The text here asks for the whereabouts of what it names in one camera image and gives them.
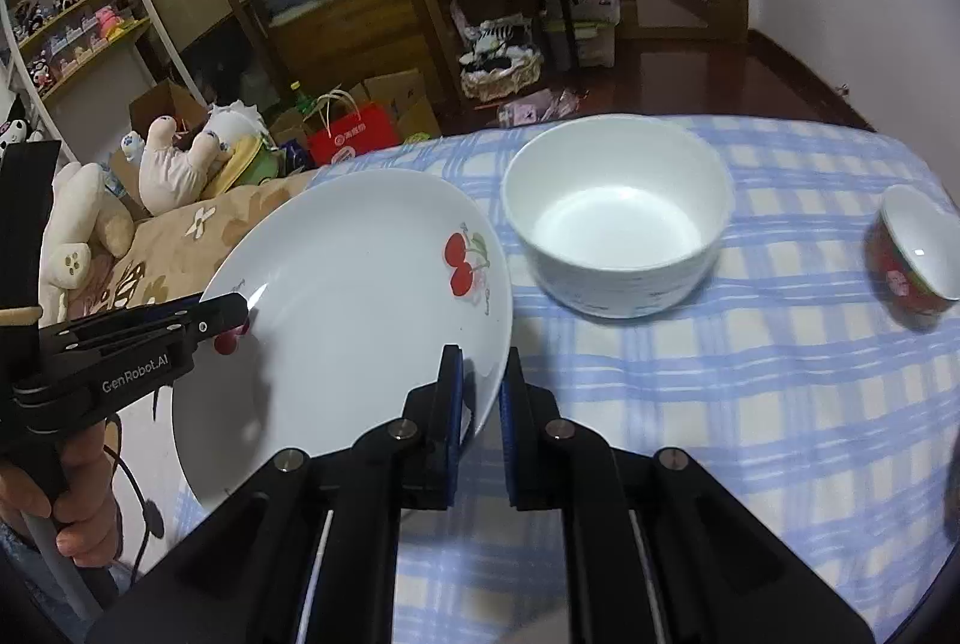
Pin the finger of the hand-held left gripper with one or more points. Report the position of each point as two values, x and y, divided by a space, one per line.
187 318

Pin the white shelf unit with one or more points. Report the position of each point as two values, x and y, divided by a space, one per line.
142 26

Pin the cream plush toy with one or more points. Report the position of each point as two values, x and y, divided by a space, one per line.
82 217

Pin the collection of shelf figurines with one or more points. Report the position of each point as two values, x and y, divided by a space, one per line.
67 29

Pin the white-haired plush doll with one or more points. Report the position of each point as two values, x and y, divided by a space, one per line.
232 127

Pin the small red patterned bowl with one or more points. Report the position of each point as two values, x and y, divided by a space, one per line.
911 284

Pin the pale pink plush doll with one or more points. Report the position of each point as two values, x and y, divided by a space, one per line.
169 172

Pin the black purple plush toy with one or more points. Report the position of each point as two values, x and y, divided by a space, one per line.
19 130

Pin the green bottle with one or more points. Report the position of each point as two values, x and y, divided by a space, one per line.
304 103

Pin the person's blue clothing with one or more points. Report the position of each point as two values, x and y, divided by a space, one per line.
30 584

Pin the white cherry-print plate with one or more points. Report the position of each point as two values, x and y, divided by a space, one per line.
337 329

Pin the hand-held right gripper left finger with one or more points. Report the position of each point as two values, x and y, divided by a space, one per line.
452 419

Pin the blue checkered cloth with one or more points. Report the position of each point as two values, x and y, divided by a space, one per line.
750 404

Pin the woven basket of clutter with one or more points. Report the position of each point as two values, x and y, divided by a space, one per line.
499 67

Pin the clear plastic storage box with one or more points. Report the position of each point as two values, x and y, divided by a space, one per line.
592 44

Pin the red paper bag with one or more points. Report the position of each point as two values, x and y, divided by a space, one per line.
352 138

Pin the large white bowl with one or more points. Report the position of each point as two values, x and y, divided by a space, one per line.
615 224

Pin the small white blue plush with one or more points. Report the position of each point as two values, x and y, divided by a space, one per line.
133 148

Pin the cluttered side table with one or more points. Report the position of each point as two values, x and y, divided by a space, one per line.
559 7

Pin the cardboard box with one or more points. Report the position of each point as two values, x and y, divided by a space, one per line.
169 104
405 104

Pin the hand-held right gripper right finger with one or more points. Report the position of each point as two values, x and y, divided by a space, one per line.
510 434

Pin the person's left hand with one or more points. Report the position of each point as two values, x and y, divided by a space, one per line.
90 501

